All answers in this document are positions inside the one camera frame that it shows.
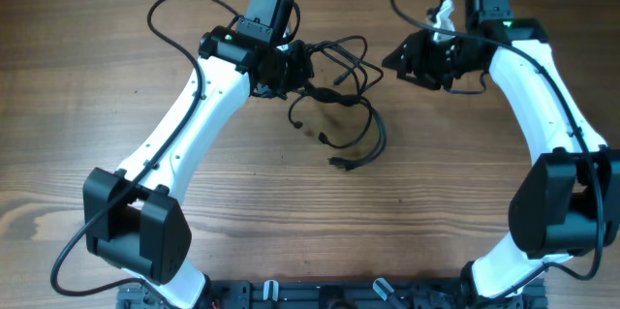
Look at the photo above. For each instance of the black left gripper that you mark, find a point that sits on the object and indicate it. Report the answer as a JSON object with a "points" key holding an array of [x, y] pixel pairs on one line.
{"points": [[303, 69]]}

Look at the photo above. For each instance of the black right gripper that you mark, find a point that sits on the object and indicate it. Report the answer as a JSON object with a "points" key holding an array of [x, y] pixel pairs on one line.
{"points": [[418, 47]]}

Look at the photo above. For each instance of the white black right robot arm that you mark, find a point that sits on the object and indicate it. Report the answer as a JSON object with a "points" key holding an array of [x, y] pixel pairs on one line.
{"points": [[568, 204]]}

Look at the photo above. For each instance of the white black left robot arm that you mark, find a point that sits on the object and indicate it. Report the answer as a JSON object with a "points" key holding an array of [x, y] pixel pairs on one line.
{"points": [[133, 216]]}

